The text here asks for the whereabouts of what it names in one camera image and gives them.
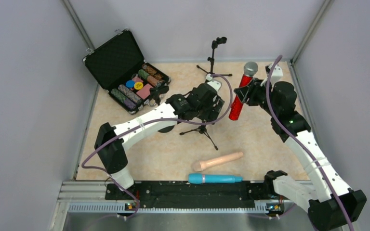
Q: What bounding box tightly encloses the black shock-mount tripod stand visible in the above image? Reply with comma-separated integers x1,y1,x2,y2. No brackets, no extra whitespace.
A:
179,125,219,151

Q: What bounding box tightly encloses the red glitter microphone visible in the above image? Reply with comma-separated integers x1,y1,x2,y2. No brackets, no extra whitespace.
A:
229,62,258,121

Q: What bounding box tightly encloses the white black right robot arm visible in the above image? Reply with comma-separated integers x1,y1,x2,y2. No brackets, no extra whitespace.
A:
234,78,367,231

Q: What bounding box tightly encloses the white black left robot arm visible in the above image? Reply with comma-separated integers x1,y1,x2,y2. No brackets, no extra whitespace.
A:
94,80,224,190

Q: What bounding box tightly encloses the black round-base mic stand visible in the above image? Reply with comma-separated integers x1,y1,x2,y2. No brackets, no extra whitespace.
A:
149,87,176,134

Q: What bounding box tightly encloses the black tall tripod mic stand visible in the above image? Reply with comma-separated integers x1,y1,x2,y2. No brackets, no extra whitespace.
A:
196,37,227,82

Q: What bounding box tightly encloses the beige microphone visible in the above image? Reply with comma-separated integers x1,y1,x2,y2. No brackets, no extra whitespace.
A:
191,152,244,172

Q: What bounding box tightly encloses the light blue microphone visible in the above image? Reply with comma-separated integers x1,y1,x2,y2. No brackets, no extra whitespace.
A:
188,173,243,184

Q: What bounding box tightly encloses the black poker chip case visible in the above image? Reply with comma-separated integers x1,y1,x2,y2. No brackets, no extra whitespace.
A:
82,29,171,115

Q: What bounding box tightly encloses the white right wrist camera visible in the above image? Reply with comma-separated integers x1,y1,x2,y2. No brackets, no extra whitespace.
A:
260,63,283,86

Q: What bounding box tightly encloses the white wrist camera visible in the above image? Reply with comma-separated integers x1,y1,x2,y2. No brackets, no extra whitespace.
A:
205,74,222,92
260,63,283,86

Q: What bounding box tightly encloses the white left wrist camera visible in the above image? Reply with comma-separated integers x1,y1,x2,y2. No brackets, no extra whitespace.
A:
205,74,222,92

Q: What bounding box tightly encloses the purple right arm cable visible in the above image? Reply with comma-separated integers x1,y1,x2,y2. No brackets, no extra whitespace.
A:
265,54,356,231

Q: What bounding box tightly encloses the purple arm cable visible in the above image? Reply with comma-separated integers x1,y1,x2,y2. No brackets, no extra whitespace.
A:
265,54,356,231
81,74,234,220

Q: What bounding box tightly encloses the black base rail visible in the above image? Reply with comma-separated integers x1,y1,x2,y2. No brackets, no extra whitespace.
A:
104,181,289,217

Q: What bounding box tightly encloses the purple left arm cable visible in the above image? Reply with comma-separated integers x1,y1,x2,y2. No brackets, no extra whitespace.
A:
81,74,234,220

